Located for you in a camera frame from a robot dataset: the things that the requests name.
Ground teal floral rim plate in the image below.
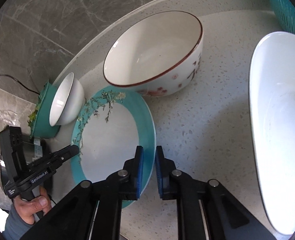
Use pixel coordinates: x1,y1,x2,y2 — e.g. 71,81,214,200
70,85,157,210

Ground small white bowl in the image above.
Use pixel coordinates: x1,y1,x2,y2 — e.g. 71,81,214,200
49,73,85,127

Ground floral red rimmed bowl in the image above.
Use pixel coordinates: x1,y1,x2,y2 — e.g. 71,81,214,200
103,10,204,98

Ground large white bowl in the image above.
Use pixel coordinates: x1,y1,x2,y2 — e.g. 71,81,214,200
249,31,295,235

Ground grey left sleeve forearm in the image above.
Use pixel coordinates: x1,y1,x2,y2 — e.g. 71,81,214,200
2,203,35,240

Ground person's left hand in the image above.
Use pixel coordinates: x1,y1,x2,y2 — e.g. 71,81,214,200
14,186,52,225

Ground stainless steel rice cooker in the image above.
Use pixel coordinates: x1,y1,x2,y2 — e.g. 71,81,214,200
0,133,50,196

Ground dark teal vegetable bowl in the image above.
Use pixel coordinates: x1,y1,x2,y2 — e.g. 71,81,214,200
30,81,60,139

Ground greens in teal bowl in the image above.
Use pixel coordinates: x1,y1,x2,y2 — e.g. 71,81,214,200
27,97,43,129

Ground black power cable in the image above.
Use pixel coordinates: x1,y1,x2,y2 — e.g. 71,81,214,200
0,73,41,95

